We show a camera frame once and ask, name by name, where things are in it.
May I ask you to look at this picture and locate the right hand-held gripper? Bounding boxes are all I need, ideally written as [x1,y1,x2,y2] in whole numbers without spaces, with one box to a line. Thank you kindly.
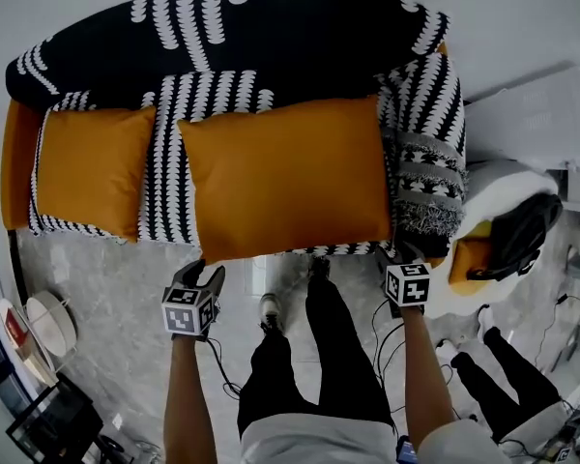
[375,245,433,316]

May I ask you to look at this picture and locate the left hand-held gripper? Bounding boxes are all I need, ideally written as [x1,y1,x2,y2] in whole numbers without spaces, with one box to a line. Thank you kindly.
[160,258,227,343]

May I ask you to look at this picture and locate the large orange cushion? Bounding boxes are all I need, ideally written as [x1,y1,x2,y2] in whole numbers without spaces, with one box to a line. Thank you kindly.
[177,95,394,265]

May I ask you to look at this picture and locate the small orange cushion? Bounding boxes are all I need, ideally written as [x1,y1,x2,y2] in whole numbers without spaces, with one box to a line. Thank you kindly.
[31,105,158,244]

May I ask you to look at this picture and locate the orange sofa with backrest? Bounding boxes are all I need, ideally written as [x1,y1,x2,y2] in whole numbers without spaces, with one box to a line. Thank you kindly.
[0,0,468,266]

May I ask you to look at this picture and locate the person's left forearm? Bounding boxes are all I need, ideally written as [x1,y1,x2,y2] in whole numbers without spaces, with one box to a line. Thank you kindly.
[162,333,223,464]

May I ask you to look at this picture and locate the person's right forearm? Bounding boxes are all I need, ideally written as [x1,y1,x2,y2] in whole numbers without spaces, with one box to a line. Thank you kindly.
[397,305,458,450]

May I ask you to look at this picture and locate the orange chair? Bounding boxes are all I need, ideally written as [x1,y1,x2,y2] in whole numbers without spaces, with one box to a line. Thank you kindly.
[448,218,495,285]

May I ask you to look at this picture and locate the person's left shoe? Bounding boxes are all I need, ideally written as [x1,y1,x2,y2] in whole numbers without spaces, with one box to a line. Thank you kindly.
[259,293,286,334]

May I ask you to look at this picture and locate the person's right shoe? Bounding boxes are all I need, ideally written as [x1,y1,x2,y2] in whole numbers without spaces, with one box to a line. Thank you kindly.
[308,255,332,280]

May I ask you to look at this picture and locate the grey patterned fringed blanket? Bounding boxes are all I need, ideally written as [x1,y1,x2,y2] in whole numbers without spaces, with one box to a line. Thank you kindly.
[383,128,470,239]

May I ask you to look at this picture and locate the person's black trousers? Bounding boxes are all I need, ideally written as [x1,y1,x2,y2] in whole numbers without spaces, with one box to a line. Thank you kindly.
[236,271,396,442]

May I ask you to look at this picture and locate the black backpack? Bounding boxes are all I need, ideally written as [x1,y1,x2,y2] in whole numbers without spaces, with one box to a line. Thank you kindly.
[465,192,565,282]

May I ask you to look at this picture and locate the white fluffy throw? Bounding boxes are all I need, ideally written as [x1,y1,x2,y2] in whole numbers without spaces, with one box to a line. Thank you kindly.
[462,159,561,235]

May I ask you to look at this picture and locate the round white side table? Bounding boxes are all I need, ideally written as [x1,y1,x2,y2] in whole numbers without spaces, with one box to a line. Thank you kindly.
[24,289,79,358]

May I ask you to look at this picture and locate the person's grey shirt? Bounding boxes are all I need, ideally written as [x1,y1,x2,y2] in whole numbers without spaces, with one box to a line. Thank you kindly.
[239,412,495,464]

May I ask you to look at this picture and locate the white appliance box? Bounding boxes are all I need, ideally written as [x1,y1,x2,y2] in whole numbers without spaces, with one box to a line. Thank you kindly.
[463,65,580,169]

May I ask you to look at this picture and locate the black white patterned sofa cover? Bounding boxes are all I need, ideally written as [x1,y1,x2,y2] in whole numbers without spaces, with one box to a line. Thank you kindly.
[5,0,467,258]

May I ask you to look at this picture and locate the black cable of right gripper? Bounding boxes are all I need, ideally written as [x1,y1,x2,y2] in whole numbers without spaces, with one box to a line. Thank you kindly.
[370,297,408,418]

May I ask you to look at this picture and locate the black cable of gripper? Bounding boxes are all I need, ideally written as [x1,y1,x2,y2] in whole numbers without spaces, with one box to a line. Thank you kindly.
[206,336,244,399]
[370,297,408,418]

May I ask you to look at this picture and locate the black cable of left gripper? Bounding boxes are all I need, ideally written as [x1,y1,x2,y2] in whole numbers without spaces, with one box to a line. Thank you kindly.
[206,336,244,399]

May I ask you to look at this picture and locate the thin black floor cable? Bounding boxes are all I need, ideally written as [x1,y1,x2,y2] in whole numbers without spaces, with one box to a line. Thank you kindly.
[533,293,570,372]

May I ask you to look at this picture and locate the black metal frame stand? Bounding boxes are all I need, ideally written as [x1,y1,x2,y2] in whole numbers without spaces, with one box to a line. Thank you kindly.
[4,383,105,464]

